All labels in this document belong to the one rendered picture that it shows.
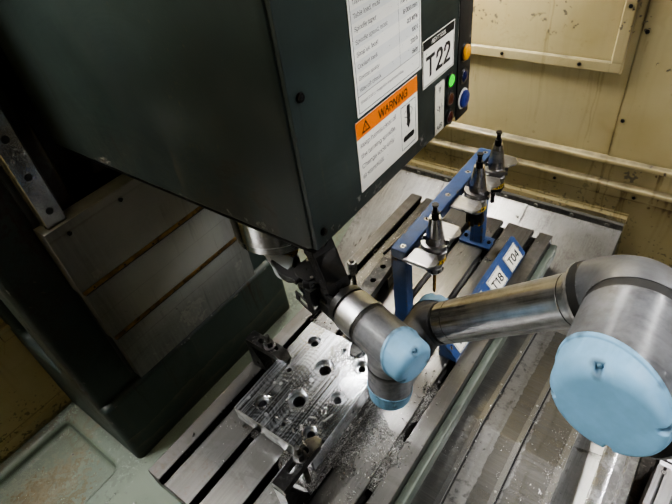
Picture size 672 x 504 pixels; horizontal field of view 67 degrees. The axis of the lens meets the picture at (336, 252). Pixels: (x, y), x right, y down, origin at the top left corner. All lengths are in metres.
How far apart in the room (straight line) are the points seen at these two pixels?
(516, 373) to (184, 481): 0.91
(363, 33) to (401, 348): 0.42
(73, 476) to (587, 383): 1.55
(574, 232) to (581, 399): 1.30
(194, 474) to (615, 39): 1.49
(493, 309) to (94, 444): 1.36
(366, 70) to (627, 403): 0.45
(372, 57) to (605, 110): 1.10
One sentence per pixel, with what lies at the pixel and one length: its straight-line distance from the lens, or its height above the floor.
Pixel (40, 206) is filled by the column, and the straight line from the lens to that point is 1.16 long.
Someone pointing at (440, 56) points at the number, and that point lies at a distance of 0.83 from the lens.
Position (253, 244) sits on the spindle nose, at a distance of 0.86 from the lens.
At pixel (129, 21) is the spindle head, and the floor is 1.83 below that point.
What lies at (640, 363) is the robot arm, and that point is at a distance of 0.56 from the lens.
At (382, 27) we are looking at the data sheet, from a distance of 0.68.
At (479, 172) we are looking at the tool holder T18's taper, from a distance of 1.28.
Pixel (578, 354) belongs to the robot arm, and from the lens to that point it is 0.57.
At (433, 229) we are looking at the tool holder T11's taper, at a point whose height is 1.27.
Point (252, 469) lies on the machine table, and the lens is 1.26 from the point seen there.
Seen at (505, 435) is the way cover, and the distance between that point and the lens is 1.42.
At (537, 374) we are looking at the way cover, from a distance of 1.57.
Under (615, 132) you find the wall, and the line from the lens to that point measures 1.70.
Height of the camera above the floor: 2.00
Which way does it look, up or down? 42 degrees down
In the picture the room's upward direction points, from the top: 9 degrees counter-clockwise
